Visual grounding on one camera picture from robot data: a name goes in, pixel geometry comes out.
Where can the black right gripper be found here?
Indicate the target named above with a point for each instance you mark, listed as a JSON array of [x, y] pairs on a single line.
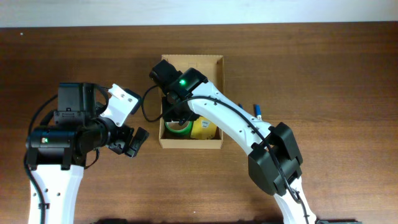
[[176, 114]]

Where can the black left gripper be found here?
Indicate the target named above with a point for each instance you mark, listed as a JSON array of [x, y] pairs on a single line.
[[125, 140]]

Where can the green tape roll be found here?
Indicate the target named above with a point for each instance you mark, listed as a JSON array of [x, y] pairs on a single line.
[[180, 130]]

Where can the cardboard box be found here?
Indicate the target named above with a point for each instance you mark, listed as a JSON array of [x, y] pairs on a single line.
[[212, 66]]

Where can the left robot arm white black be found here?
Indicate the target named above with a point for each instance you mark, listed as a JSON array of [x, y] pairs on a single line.
[[56, 160]]

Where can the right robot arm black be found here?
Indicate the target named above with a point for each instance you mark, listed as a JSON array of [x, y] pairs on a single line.
[[274, 158]]

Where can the blue white marker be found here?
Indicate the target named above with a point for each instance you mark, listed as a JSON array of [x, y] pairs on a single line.
[[257, 110]]

